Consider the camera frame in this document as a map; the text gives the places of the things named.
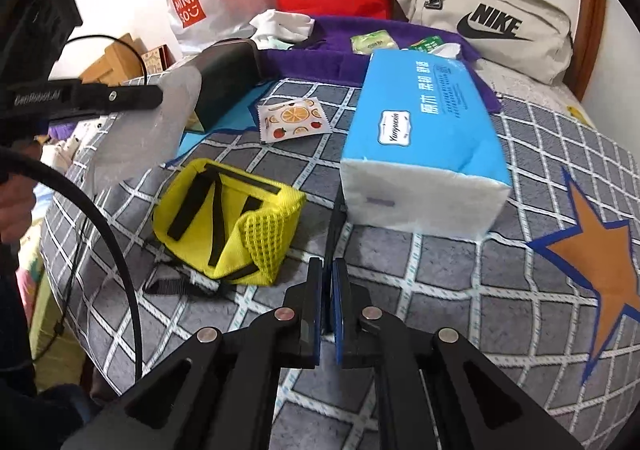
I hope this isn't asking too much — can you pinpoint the thin black cable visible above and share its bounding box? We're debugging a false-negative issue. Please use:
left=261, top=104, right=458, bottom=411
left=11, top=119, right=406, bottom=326
left=62, top=32, right=149, bottom=86

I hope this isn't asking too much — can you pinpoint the yellow mesh bag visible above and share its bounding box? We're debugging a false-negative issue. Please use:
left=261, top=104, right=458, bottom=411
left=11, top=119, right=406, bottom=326
left=142, top=158, right=307, bottom=298

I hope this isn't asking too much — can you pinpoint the parrot print paper sheet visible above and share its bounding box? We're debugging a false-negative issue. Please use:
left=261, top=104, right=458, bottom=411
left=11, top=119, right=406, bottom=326
left=530, top=77, right=596, bottom=123

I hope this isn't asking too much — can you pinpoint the person's left hand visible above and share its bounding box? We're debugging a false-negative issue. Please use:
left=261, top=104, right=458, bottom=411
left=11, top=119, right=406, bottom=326
left=0, top=175, right=37, bottom=243

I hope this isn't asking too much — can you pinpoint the thick black cable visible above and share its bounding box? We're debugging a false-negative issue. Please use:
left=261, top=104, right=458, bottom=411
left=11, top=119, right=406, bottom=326
left=0, top=147, right=146, bottom=383

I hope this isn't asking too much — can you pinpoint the purple cloth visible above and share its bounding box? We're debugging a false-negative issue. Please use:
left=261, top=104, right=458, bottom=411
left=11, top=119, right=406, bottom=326
left=47, top=122, right=76, bottom=142

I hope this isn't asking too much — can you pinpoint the purple towel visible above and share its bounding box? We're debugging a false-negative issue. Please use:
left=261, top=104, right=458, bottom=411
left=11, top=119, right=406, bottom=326
left=260, top=16, right=502, bottom=115

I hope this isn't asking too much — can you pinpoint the blue tissue pack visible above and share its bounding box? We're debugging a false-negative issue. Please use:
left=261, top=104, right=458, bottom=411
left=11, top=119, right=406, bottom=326
left=340, top=44, right=512, bottom=242

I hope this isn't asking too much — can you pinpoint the brown patterned box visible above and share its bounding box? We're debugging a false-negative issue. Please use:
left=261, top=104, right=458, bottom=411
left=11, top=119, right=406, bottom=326
left=141, top=45, right=171, bottom=76

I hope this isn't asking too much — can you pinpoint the blue flat bag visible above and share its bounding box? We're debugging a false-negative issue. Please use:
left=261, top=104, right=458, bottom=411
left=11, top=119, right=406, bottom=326
left=162, top=80, right=278, bottom=168

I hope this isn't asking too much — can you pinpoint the wooden furniture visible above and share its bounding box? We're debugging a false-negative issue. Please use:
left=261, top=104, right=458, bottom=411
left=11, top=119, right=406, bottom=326
left=80, top=32, right=146, bottom=86

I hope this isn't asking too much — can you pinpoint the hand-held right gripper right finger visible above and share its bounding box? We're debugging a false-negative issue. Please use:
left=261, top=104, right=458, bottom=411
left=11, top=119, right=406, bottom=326
left=332, top=257, right=583, bottom=450

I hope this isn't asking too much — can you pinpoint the fruit print sachet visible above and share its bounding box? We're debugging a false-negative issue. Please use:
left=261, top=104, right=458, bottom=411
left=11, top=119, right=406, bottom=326
left=256, top=97, right=332, bottom=145

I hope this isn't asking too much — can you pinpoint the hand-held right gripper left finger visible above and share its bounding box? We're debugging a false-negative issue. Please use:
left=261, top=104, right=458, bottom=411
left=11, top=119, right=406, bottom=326
left=60, top=257, right=325, bottom=450

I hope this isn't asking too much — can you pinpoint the dark green box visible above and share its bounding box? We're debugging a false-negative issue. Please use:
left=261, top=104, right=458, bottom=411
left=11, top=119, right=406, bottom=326
left=187, top=37, right=261, bottom=132

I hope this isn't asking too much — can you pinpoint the wooden headboard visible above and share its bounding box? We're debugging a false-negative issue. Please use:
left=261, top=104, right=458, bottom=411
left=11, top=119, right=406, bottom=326
left=570, top=0, right=608, bottom=103

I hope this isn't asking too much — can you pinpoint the pale green packet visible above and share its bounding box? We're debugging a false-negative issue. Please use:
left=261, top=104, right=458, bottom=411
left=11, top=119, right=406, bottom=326
left=350, top=30, right=399, bottom=56

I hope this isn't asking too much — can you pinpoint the green sachet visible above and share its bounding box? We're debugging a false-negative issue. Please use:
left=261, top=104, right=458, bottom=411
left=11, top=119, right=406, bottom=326
left=407, top=36, right=442, bottom=54

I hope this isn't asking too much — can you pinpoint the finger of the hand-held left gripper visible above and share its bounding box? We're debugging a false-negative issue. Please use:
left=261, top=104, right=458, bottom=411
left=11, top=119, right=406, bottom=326
left=70, top=81, right=164, bottom=117

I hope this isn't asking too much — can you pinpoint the white spotted cloth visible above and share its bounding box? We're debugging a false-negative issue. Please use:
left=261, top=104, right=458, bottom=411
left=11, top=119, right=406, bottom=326
left=40, top=140, right=76, bottom=167

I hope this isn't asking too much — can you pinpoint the clear plastic bag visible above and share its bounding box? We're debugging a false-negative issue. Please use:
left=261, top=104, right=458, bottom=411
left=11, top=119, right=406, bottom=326
left=92, top=65, right=203, bottom=191

